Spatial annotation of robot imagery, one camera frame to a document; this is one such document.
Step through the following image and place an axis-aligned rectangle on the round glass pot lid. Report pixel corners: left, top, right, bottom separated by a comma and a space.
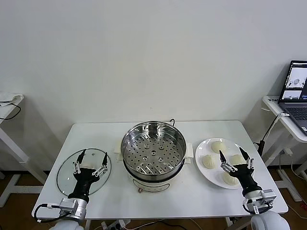
56, 148, 112, 195

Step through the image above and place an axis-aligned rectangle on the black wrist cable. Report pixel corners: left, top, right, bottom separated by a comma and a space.
33, 203, 65, 223
242, 200, 256, 214

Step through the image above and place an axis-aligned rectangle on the crumpled white cloth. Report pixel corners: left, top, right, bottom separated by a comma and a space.
0, 92, 24, 107

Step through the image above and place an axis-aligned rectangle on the white power strip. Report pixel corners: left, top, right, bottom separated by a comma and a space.
100, 219, 127, 230

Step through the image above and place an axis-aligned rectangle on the thin black looped cable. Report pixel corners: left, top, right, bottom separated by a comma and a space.
0, 102, 22, 120

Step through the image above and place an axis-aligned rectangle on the round white plate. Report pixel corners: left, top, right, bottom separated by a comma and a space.
195, 138, 255, 189

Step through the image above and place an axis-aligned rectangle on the dark grey open laptop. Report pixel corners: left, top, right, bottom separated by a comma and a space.
278, 59, 307, 136

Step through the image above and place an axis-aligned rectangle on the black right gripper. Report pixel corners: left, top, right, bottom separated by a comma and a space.
219, 147, 260, 195

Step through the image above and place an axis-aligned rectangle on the black cable with plug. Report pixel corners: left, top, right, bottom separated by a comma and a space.
253, 115, 281, 156

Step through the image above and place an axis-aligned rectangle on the white steamed baozi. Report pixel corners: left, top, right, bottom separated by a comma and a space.
201, 154, 217, 170
229, 154, 246, 166
211, 141, 226, 154
222, 171, 240, 186

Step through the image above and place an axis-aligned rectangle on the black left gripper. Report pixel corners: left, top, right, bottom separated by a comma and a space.
69, 149, 108, 201

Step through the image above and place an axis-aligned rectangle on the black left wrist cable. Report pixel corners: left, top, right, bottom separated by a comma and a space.
33, 203, 65, 223

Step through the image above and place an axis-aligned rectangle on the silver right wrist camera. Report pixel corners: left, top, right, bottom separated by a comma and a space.
262, 188, 277, 206

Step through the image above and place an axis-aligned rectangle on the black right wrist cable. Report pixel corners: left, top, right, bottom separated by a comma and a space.
242, 200, 256, 214

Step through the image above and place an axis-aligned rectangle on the white side table with cloth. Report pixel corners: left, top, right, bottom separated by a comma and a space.
0, 92, 48, 208

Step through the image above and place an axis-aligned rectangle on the perforated stainless steel steamer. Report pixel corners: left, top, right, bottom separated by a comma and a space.
120, 121, 187, 177

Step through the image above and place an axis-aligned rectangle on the white side table with laptop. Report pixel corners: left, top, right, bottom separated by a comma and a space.
261, 95, 307, 202

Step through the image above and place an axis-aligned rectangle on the white laptop cable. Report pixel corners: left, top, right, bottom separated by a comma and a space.
265, 112, 291, 139

